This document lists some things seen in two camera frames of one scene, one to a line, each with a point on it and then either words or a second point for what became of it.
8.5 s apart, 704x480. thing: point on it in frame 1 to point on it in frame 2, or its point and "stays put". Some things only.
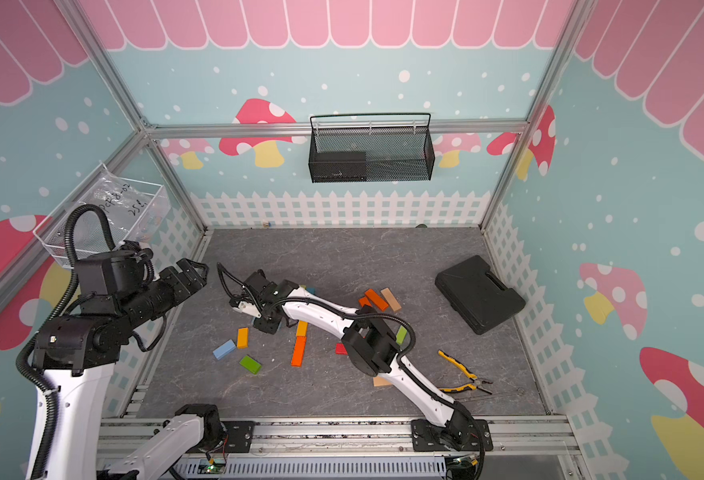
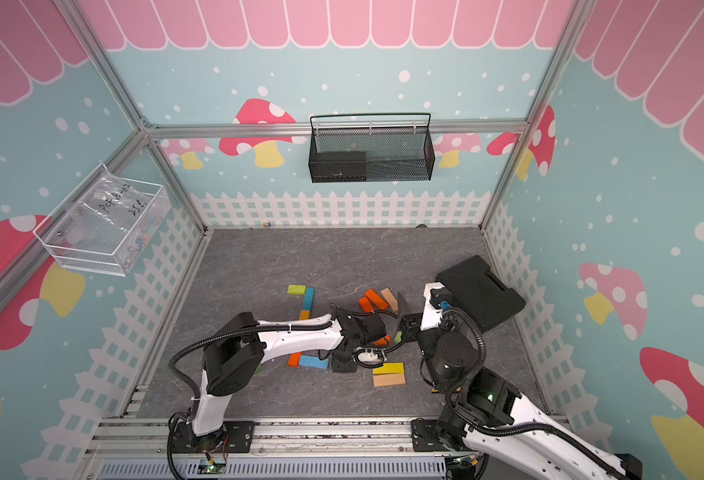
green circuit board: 212,466 stays put
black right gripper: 266,328 to 412,321
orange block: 379,302 stays put
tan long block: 391,299 stays put
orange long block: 299,351 stays put
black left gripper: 182,289 to 337,365
